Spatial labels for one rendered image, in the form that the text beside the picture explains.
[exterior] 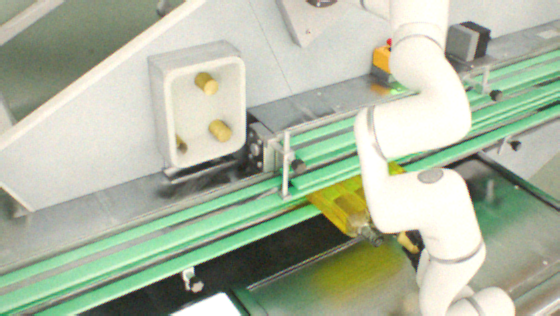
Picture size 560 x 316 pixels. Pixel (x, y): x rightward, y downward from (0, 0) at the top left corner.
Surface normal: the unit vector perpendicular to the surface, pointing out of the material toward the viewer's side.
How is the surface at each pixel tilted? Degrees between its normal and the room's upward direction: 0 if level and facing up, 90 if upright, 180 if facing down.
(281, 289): 90
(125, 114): 0
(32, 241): 90
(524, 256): 90
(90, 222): 90
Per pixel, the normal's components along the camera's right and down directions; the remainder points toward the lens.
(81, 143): 0.55, 0.49
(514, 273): 0.03, -0.82
